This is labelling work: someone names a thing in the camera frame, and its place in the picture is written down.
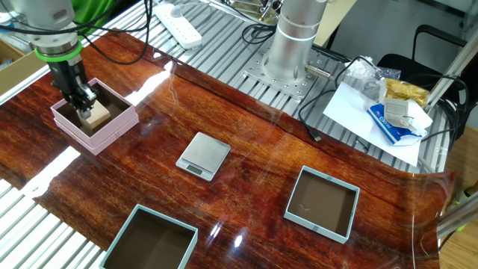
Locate silver digital scale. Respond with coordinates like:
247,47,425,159
175,131,232,182

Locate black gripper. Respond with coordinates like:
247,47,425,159
47,55,99,121

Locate gold foil bag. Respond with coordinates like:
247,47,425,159
384,77,430,108

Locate white plastic packet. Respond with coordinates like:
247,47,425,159
382,96,434,137

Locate black floor cables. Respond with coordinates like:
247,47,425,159
420,72,471,150

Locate clear plastic bag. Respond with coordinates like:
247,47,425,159
343,55,403,102

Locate light green shoe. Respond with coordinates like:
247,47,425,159
450,188,478,232

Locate white power strip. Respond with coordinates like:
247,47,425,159
154,2,203,50

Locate wood grain table mat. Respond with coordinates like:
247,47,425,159
0,28,459,269

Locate black metal frame chair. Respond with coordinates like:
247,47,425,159
376,24,478,130

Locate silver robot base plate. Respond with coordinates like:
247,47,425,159
241,43,339,101

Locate white paper sheet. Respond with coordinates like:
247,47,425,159
323,81,434,168

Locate pink cardboard box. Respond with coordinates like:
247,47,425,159
50,77,140,156

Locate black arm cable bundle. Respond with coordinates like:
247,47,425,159
0,0,278,67

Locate brass metal fixture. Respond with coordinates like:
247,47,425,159
228,0,282,22

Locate black USB cable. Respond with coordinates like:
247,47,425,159
297,55,374,143

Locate shallow light blue box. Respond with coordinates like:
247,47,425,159
283,165,361,245

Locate green cloth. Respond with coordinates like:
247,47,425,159
70,0,117,34

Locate tan wooden board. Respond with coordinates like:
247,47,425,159
313,0,359,48

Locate open cardboard box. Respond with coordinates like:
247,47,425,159
0,39,48,96

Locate blue tissue pack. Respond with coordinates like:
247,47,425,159
366,103,425,146

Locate deep light blue box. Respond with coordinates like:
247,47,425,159
99,203,199,269

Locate aluminium frame post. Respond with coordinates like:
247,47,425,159
435,192,478,240
423,31,478,113

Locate silver base connector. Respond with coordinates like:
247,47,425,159
305,63,334,81

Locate light wooden cube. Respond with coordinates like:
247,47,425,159
80,99,112,132

